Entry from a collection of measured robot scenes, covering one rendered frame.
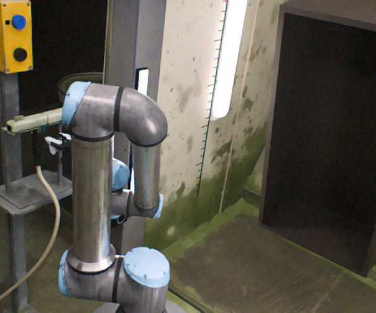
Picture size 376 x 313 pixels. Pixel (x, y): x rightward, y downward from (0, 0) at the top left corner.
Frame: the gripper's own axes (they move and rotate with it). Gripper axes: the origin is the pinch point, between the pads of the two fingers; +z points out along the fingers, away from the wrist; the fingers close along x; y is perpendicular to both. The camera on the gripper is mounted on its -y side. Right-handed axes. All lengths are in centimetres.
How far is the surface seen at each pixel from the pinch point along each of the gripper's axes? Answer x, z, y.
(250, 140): 170, 4, 52
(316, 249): 100, -80, 62
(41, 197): -2.0, 5.9, 29.6
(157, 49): 61, 4, -25
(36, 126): -2.5, 7.2, -1.9
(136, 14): 47, 5, -41
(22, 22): 0.4, 17.6, -38.7
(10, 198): -11.4, 12.8, 29.6
